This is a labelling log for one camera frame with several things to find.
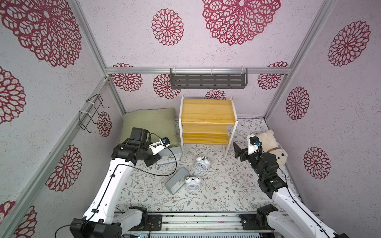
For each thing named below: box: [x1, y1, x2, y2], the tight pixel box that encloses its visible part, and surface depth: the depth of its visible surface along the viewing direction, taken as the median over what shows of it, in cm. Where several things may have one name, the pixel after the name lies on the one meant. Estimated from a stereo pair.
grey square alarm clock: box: [156, 146, 184, 166], surface depth 81 cm
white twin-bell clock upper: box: [194, 156, 210, 172], surface depth 89 cm
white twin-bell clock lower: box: [185, 176, 201, 191], surface depth 81 cm
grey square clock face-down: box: [165, 166, 190, 195], surface depth 83 cm
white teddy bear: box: [255, 129, 289, 166], surface depth 96 cm
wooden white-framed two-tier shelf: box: [179, 95, 239, 158], surface depth 82 cm
